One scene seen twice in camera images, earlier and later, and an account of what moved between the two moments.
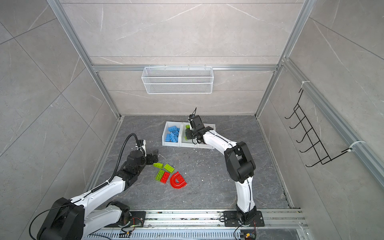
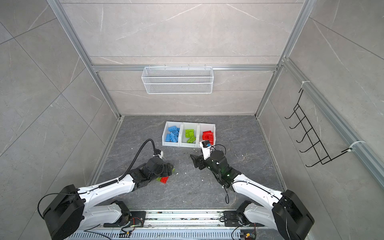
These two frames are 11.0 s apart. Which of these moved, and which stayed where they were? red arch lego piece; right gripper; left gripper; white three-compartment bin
Moved: right gripper; left gripper; red arch lego piece
Stayed: white three-compartment bin
